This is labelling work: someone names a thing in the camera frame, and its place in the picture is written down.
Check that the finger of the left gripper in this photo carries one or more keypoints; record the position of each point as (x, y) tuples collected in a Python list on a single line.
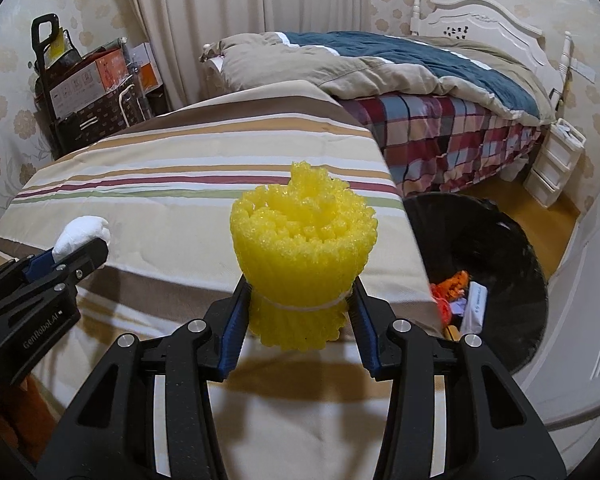
[(64, 276), (16, 274)]

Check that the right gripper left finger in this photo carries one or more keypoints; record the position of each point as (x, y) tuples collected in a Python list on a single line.
[(107, 431)]

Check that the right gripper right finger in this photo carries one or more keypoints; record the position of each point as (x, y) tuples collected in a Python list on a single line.
[(491, 429)]

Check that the white paper ball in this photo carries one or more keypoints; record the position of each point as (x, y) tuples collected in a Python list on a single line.
[(79, 232)]

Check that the orange red plastic bag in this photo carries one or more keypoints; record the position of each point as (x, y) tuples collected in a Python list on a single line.
[(451, 297)]

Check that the yellow foam net roll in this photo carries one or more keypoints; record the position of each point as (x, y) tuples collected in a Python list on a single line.
[(300, 246)]

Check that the white blue plastic package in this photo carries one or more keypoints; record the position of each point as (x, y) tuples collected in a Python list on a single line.
[(475, 310)]

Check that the black trash bin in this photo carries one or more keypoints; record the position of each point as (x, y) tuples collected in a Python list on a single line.
[(462, 233)]

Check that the white door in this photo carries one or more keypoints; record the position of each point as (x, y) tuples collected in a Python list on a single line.
[(562, 381)]

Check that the dark wicker basket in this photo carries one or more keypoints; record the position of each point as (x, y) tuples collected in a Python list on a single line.
[(121, 108)]

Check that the cardboard box orange label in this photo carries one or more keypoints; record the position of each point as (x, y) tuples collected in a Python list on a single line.
[(89, 84)]

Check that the white orange small box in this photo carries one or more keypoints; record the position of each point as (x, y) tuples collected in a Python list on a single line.
[(143, 57)]

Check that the black hand cart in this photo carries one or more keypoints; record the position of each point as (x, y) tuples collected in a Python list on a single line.
[(55, 56)]

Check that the white plastic drawer unit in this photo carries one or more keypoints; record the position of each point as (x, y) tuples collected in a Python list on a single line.
[(555, 162)]

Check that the cream curtain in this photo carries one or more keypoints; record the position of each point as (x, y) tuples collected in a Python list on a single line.
[(178, 29)]

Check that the plaid bed sheet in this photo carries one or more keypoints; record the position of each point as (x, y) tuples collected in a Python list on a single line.
[(441, 143)]

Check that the beige blue duvet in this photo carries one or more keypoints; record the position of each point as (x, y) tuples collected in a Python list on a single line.
[(354, 65)]

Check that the white wooden headboard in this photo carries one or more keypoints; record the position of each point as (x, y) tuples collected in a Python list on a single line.
[(489, 22)]

